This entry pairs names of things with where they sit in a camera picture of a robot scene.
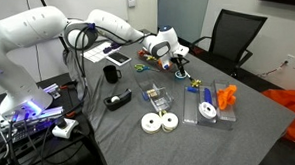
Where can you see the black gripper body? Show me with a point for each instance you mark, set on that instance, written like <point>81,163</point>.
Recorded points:
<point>180,61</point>

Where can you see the white and blue tape roll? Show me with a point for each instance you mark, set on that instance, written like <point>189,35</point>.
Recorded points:
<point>180,75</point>

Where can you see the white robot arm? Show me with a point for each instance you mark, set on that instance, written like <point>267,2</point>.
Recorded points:
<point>29,27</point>

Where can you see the small blue object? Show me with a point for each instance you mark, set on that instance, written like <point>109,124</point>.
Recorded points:
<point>192,89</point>

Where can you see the long clear container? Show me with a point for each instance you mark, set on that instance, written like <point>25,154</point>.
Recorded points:
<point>227,107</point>
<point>190,107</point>
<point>209,108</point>

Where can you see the white spool in container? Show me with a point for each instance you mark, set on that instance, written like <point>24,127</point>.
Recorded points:
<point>207,110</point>

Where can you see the gold gift bow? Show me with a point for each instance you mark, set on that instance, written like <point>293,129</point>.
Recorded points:
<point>196,83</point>

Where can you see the blue tube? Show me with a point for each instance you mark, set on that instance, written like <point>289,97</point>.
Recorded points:
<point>208,95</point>

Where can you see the blue and green scissors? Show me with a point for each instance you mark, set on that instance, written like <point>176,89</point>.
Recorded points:
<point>144,68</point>

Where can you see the clear box with sticky notes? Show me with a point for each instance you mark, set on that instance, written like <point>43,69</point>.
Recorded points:
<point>150,92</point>

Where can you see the empty clear plastic box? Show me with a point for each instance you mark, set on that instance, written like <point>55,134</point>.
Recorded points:
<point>162,103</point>

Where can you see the orange crumpled ribbon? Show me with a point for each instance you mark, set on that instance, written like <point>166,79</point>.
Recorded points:
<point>227,96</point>

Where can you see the large white ribbon spool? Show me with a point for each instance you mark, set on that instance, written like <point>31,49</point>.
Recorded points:
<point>151,122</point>

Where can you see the black office chair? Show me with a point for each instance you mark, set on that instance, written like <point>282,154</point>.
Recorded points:
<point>233,36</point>

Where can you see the black cup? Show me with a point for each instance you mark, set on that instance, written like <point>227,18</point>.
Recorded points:
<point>111,74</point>

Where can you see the black tape dispenser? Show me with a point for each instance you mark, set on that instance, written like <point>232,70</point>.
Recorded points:
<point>117,100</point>

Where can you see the gray tablecloth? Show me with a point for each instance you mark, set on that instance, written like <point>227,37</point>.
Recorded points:
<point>191,144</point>

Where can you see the white label sheet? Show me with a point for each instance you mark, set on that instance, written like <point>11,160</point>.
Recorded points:
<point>95,52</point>

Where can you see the orange bag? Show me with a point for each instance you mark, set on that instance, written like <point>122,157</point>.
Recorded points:
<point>286,112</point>

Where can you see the robot control box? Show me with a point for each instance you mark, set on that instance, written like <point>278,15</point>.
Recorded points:
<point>25,120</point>

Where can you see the black wall television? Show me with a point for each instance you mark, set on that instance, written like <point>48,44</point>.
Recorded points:
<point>284,1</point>

